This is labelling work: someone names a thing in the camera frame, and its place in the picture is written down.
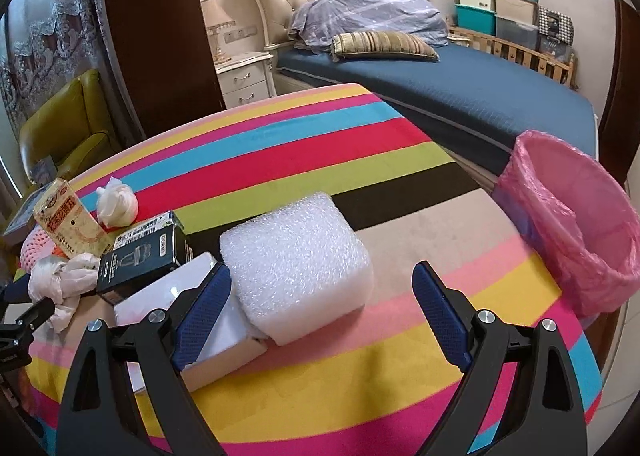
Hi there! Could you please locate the stack of plastic storage bins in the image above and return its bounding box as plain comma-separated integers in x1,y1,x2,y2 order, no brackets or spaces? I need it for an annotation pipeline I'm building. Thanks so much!
448,0,542,39

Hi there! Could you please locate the white nightstand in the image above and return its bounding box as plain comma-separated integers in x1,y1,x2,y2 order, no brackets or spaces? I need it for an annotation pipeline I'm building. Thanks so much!
215,51,277,109

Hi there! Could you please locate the white tissue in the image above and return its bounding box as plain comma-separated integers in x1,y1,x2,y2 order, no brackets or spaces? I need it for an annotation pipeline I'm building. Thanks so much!
96,177,139,227

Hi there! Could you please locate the lilac striped duvet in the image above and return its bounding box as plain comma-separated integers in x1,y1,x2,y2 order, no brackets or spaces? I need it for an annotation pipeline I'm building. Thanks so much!
287,0,448,55

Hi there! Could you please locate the bedside table lamp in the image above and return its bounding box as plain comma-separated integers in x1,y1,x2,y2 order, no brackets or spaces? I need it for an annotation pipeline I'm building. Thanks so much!
201,0,237,63

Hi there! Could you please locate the pink foam fruit net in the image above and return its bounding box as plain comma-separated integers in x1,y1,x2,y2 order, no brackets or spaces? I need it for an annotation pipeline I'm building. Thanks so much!
20,225,57,271

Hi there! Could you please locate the black box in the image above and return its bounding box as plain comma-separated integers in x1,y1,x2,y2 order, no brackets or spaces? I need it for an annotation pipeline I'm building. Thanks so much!
96,211,194,308

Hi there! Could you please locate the white plastic bag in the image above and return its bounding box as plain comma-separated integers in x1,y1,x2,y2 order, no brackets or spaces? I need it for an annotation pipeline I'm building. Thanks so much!
27,253,101,333

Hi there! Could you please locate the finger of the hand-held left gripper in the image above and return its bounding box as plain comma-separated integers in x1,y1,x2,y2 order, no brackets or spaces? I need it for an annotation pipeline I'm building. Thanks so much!
12,297,56,337
0,281,31,307

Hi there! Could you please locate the wall switch panel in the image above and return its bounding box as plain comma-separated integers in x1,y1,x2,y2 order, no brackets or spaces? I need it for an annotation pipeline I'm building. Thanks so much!
222,25,258,43

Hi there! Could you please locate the striped tablecloth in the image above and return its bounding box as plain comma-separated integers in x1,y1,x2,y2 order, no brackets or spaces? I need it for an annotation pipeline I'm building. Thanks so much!
20,82,603,456

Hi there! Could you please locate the white bubble wrap roll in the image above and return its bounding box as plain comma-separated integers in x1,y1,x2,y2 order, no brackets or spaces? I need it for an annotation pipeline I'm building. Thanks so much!
219,191,376,347

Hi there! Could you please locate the brown wooden wardrobe panel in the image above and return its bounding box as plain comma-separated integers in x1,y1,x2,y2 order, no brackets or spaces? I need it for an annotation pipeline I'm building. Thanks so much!
97,0,223,147

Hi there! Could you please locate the checkered bag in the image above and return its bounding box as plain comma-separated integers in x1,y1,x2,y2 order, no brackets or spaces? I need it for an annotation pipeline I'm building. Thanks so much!
536,6,575,44

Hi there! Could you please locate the white box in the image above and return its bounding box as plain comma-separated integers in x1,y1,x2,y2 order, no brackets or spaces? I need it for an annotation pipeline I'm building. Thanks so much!
114,256,269,393

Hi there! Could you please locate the wooden crib rail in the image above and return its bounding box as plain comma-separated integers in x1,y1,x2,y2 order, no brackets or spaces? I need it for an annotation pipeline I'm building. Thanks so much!
446,25,578,89

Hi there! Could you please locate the bed with tufted beige headboard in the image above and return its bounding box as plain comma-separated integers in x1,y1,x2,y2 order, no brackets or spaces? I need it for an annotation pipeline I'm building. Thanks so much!
243,0,600,177

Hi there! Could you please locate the flat cardboard box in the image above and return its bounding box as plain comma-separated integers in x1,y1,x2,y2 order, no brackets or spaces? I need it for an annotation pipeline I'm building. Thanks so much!
2,185,40,237

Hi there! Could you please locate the striped pillow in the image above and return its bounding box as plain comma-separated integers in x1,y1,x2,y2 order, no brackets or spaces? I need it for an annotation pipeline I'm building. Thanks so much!
331,31,441,62

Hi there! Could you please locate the beige carton box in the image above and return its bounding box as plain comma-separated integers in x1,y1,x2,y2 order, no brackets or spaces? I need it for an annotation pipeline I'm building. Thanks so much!
34,177,110,257

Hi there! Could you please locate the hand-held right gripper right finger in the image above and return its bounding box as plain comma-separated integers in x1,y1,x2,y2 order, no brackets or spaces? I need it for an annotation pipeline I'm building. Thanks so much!
411,261,588,456

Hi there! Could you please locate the yellow leather armchair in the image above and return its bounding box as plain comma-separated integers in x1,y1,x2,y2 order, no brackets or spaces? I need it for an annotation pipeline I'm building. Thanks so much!
19,68,121,187

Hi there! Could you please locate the lace curtain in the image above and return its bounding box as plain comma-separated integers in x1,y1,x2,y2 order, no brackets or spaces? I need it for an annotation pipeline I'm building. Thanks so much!
0,0,108,177

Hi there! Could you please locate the dark clear storage bag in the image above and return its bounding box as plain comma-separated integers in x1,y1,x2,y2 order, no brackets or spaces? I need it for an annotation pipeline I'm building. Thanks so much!
537,38,573,64

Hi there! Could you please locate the pink-lined waste bin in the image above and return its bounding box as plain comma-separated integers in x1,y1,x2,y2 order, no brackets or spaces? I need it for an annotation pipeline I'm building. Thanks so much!
492,130,640,321

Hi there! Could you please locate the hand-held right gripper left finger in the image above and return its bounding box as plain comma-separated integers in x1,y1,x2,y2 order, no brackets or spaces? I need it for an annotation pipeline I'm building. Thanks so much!
57,263,233,456

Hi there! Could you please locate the brown wooden door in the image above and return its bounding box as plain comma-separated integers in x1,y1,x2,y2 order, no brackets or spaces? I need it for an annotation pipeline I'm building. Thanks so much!
597,0,640,172

